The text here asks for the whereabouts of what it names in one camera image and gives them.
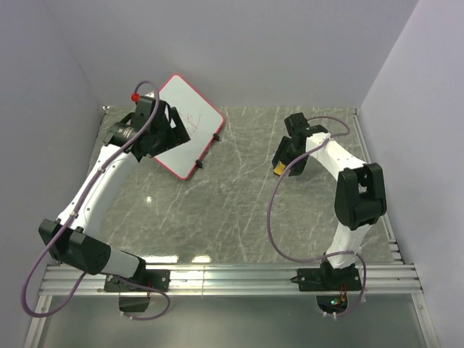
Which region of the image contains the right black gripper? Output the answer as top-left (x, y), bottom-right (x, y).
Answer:
top-left (271, 136), bottom-right (310, 177)

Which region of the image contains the yellow whiteboard eraser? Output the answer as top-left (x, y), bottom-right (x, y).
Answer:
top-left (273, 162), bottom-right (286, 176)

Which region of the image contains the red framed whiteboard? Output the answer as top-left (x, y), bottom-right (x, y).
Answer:
top-left (154, 75), bottom-right (225, 180)

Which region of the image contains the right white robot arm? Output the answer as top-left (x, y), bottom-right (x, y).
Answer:
top-left (272, 131), bottom-right (386, 291)

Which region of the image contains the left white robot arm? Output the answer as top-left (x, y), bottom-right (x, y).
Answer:
top-left (38, 98), bottom-right (190, 291)

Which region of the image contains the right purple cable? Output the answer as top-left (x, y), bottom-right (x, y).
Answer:
top-left (267, 115), bottom-right (366, 318)

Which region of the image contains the purple cable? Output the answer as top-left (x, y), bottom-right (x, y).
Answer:
top-left (20, 80), bottom-right (172, 321)
top-left (267, 115), bottom-right (366, 318)

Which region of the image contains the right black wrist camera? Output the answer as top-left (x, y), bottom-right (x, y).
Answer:
top-left (284, 112), bottom-right (328, 137)

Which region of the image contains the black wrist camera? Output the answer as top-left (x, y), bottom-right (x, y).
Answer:
top-left (131, 96), bottom-right (156, 128)
top-left (284, 112), bottom-right (328, 137)

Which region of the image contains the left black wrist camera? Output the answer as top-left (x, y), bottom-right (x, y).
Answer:
top-left (131, 96), bottom-right (156, 128)

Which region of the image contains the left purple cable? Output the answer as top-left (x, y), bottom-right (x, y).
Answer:
top-left (20, 80), bottom-right (172, 321)

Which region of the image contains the aluminium table edge rail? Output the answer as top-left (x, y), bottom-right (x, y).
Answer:
top-left (352, 109), bottom-right (405, 264)

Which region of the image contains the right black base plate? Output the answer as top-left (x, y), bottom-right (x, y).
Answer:
top-left (290, 268), bottom-right (362, 292)

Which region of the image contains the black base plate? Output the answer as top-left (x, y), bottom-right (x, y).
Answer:
top-left (104, 269), bottom-right (170, 292)
top-left (290, 268), bottom-right (362, 292)

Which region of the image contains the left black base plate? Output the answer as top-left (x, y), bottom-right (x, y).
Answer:
top-left (104, 269), bottom-right (170, 292)

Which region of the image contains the aluminium mounting rail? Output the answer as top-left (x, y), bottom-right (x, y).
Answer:
top-left (39, 264), bottom-right (423, 297)

